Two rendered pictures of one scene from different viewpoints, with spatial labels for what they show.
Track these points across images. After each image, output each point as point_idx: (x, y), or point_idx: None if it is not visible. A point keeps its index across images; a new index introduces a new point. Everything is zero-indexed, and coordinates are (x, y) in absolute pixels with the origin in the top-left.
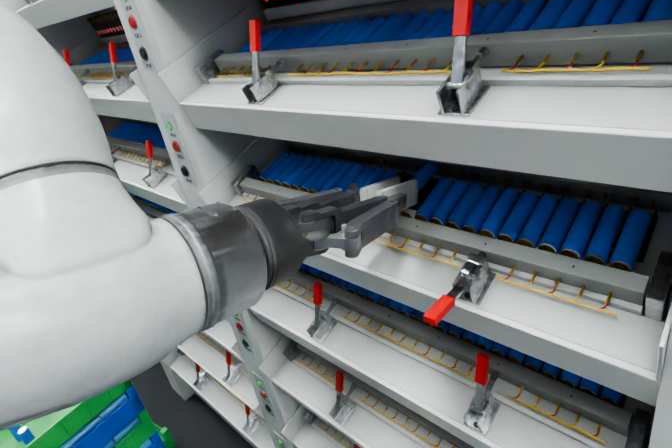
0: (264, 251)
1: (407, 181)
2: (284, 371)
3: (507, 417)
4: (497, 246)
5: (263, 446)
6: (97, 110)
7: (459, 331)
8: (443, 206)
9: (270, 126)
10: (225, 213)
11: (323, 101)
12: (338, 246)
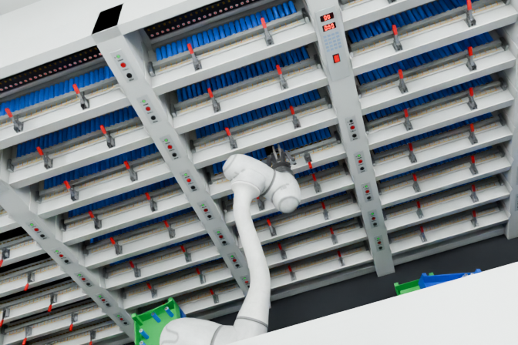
0: None
1: (278, 145)
2: (240, 242)
3: (322, 185)
4: (307, 147)
5: (228, 299)
6: (108, 196)
7: (298, 176)
8: (287, 146)
9: (241, 152)
10: (283, 167)
11: (259, 138)
12: (293, 163)
